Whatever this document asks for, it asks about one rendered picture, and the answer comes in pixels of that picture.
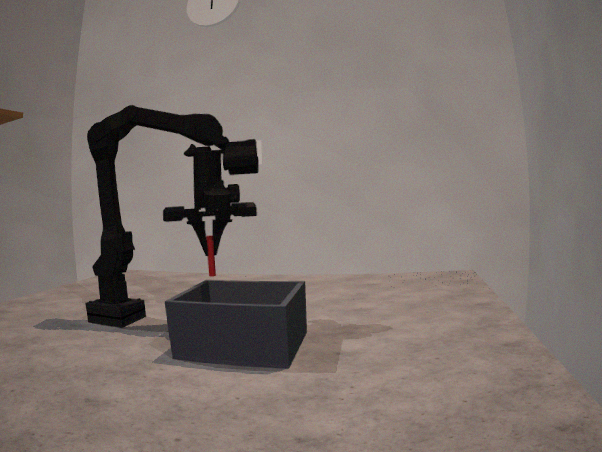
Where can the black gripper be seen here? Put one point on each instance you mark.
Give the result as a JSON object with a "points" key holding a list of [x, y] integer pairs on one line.
{"points": [[221, 217]]}

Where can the red peg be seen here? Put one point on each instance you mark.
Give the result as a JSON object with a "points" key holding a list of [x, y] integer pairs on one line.
{"points": [[211, 258]]}

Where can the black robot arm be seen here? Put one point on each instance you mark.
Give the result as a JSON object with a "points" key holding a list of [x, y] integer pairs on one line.
{"points": [[239, 157]]}

